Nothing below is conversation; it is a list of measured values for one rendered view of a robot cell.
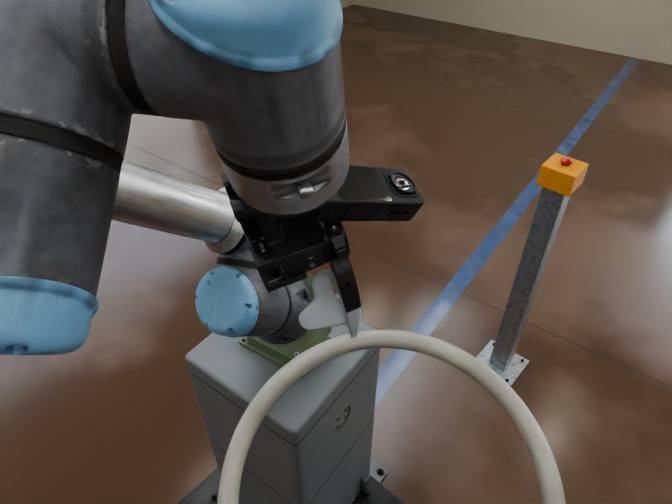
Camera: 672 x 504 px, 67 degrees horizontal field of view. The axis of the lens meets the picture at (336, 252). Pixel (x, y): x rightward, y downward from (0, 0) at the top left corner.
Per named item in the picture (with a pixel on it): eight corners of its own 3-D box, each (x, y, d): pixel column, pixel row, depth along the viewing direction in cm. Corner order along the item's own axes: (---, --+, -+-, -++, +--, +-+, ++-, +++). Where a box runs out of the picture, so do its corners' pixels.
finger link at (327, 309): (310, 351, 52) (282, 275, 48) (364, 330, 53) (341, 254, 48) (316, 369, 49) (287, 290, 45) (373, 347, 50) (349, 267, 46)
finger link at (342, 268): (335, 297, 50) (310, 220, 47) (351, 291, 51) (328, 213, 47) (348, 321, 46) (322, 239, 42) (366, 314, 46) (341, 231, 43)
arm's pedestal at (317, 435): (206, 501, 192) (155, 359, 138) (291, 407, 223) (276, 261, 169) (309, 590, 170) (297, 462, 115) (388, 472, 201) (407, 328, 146)
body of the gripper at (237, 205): (247, 231, 50) (213, 153, 39) (329, 202, 51) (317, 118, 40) (270, 298, 46) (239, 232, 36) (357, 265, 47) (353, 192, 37)
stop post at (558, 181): (529, 362, 242) (606, 161, 173) (509, 388, 231) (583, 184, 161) (491, 340, 253) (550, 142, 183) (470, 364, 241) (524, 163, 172)
